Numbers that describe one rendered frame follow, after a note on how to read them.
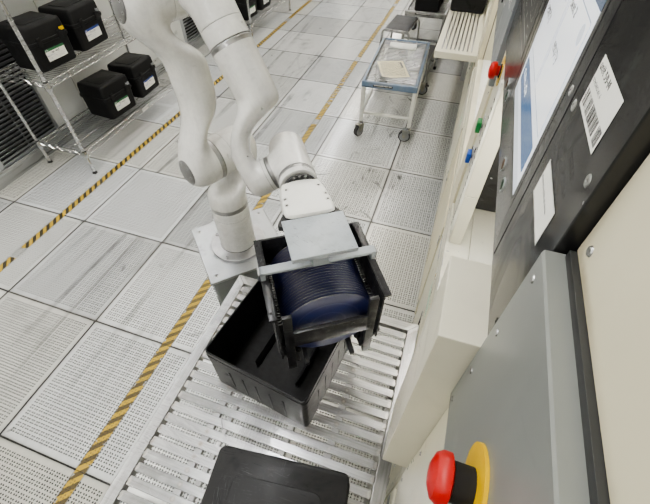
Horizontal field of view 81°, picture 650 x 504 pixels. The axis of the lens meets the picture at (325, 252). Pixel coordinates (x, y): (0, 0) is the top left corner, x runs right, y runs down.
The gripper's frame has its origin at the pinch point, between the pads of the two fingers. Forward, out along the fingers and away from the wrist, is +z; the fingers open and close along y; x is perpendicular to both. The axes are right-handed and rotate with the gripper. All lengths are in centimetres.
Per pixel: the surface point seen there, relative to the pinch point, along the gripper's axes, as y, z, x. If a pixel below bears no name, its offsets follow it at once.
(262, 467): 19, 26, -39
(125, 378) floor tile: 83, -48, -125
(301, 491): 12, 32, -38
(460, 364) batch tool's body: -8.6, 32.6, 10.9
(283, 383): 11.2, 5.3, -47.9
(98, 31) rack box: 91, -282, -52
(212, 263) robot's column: 27, -43, -49
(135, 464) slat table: 49, 15, -49
